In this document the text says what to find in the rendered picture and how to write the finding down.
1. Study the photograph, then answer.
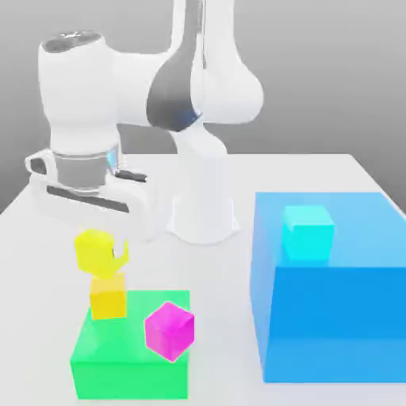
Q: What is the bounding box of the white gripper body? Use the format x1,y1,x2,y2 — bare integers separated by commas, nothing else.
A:
30,174,159,243

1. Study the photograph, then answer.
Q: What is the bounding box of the small orange cube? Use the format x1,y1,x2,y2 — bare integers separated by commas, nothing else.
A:
89,272,128,320

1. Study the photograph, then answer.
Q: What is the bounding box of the small magenta cube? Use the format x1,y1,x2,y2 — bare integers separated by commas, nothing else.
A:
144,301,195,363

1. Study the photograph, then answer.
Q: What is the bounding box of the small cyan cube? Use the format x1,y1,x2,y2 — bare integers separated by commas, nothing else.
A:
282,205,336,262

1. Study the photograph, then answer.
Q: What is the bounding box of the large green box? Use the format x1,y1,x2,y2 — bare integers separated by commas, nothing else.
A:
69,289,191,400

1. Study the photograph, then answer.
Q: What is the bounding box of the large blue box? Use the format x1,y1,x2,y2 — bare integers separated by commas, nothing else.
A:
250,191,406,384

